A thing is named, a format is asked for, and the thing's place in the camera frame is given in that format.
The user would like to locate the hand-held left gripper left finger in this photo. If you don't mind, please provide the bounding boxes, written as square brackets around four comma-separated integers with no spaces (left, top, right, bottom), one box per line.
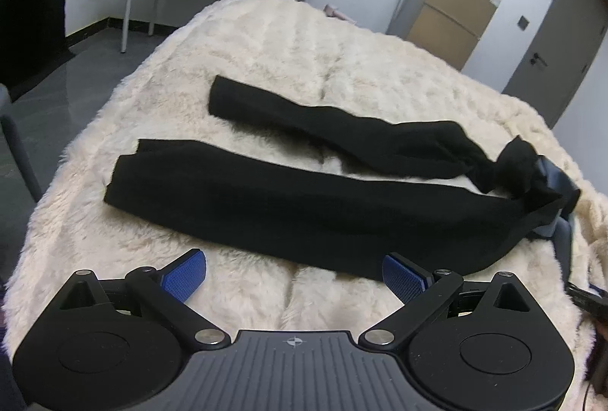
[59,249,231,348]

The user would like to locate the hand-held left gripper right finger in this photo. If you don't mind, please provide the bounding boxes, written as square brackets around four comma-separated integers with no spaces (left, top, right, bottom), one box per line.
[358,253,534,348]

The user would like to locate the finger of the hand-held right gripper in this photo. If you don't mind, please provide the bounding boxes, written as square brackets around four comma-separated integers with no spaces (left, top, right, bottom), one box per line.
[565,282,608,313]

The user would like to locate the black pants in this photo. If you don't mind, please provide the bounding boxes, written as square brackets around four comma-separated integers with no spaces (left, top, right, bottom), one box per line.
[103,75,581,283]

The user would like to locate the grey plastic chair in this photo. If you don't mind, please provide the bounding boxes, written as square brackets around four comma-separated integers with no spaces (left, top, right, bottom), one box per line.
[0,83,43,203]

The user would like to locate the cream fluffy blanket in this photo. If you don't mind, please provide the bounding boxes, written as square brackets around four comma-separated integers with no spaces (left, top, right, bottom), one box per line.
[2,0,608,411]

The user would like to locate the grey door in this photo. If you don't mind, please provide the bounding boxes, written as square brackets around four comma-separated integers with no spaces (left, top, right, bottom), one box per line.
[503,0,606,127]

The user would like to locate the pink hair dryer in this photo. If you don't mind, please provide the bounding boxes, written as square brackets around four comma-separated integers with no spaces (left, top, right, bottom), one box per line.
[324,2,357,24]

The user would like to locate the beige small fridge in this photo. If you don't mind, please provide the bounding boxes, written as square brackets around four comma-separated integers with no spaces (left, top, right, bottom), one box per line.
[387,0,505,70]

